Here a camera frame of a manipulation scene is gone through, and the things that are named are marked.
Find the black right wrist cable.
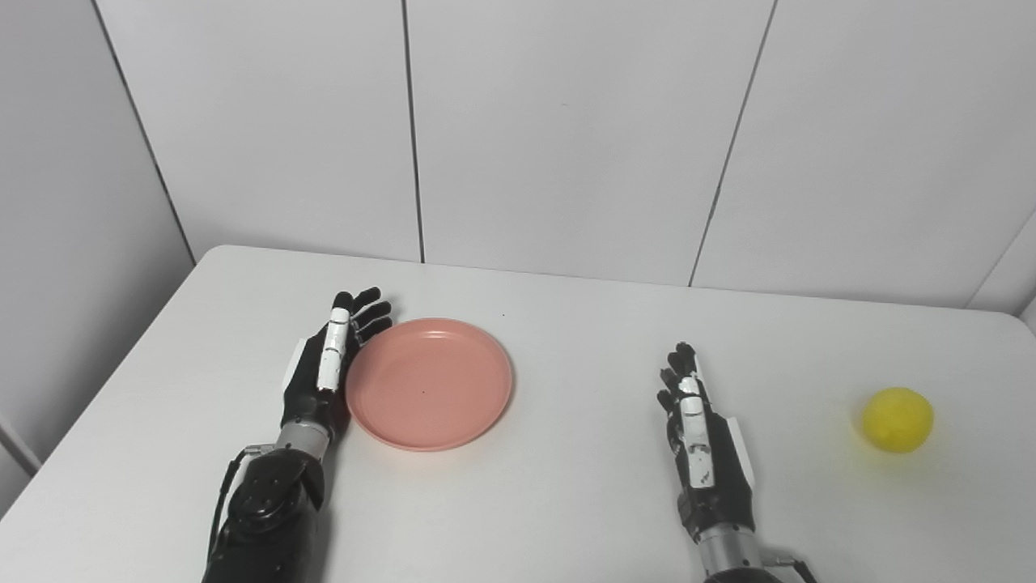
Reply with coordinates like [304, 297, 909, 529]
[765, 552, 820, 583]

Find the pink round plate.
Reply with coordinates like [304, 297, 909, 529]
[345, 317, 515, 452]

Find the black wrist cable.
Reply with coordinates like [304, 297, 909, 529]
[206, 443, 278, 568]
[765, 552, 820, 583]

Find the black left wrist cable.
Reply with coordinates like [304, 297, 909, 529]
[206, 443, 278, 568]

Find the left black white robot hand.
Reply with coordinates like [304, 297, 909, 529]
[279, 287, 393, 434]

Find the yellow lemon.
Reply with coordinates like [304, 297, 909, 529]
[860, 387, 935, 453]

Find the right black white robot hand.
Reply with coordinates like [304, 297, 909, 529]
[656, 342, 758, 545]

